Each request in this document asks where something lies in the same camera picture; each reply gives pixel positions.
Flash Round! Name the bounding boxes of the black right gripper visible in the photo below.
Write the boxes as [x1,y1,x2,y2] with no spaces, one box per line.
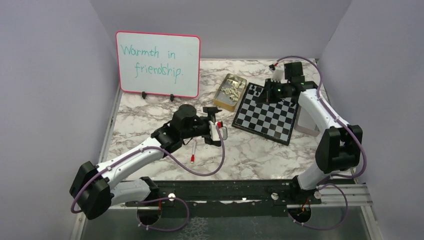
[255,78,290,104]

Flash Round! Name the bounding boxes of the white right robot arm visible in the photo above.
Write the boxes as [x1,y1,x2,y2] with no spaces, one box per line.
[259,61,363,204]

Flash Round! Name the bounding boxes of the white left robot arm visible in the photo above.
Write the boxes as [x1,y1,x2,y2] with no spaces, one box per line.
[69,104,228,220]

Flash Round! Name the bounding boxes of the pile of white chess pieces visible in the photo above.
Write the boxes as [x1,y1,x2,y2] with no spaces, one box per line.
[221,77,243,102]

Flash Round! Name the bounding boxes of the gold tin tray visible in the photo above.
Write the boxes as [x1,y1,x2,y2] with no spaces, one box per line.
[213,73,248,112]

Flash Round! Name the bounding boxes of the black and silver chessboard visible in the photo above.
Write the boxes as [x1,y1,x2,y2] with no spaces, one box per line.
[232,82,299,146]

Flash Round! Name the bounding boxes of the pink tin tray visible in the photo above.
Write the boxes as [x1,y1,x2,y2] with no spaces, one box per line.
[294,106,320,137]

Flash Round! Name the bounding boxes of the white and red marker pen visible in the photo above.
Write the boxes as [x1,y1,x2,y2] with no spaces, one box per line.
[190,140,197,164]

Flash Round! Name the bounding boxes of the pink framed whiteboard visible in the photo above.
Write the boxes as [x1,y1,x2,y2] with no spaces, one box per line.
[115,31,201,98]

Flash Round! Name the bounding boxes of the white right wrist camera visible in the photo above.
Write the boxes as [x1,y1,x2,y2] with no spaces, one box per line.
[268,64,285,83]

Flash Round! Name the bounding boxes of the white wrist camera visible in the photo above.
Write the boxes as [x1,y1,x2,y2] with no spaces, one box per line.
[209,121,228,141]
[268,64,285,83]

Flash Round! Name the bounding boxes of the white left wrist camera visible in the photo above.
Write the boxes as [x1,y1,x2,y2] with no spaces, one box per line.
[209,121,228,141]

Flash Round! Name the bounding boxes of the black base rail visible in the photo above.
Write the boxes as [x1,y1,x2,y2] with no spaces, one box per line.
[119,179,322,219]

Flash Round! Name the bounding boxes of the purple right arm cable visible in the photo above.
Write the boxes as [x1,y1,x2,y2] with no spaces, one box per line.
[269,55,368,231]

